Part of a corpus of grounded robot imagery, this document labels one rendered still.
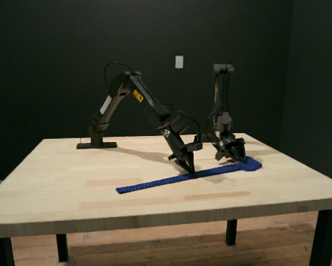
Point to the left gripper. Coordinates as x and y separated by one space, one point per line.
234 146

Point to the dark blue necktie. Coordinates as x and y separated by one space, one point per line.
251 165

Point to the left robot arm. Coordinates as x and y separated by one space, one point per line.
220 124

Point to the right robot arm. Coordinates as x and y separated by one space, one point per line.
158 114

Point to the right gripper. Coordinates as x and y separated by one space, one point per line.
179 150

